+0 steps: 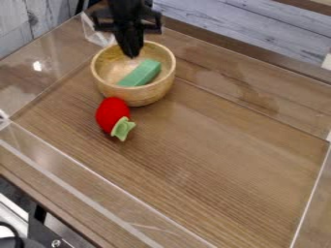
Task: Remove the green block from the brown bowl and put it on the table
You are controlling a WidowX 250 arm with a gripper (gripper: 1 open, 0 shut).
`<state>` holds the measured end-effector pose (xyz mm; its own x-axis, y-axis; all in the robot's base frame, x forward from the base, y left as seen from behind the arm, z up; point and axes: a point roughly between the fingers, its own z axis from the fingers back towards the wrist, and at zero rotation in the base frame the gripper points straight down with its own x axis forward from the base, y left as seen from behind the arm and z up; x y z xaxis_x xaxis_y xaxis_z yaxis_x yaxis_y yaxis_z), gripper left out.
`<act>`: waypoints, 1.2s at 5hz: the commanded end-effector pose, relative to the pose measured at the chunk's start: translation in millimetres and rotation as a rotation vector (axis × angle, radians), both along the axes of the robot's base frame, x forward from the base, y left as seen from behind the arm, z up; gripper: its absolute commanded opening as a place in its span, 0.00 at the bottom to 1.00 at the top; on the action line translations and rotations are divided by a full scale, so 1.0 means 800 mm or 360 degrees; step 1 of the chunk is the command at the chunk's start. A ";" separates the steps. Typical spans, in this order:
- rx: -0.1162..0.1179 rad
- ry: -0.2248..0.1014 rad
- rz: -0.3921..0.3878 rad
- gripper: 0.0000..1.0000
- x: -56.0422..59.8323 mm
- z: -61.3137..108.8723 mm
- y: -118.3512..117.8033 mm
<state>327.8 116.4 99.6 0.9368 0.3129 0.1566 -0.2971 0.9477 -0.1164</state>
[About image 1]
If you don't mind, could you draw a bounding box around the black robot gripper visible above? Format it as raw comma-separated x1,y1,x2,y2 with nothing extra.
90,0,161,58

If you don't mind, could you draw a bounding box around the green rectangular block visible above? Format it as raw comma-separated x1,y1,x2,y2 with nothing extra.
117,59,161,87

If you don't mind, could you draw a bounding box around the brown wooden bowl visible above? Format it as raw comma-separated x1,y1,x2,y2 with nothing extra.
90,41,176,107

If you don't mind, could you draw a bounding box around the red plush strawberry toy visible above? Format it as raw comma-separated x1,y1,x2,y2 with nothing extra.
96,97,136,141

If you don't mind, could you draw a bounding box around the clear acrylic table barrier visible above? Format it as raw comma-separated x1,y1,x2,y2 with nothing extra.
0,19,331,248

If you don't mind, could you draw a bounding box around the black table leg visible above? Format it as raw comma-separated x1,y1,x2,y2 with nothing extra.
33,205,46,224

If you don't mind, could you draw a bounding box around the clear acrylic corner bracket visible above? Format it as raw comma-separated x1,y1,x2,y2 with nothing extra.
80,13,114,47

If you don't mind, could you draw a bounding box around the black metal base plate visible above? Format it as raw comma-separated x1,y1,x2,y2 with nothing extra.
26,219,73,248

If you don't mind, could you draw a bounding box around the black cable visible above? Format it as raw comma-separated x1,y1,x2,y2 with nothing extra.
0,221,25,248

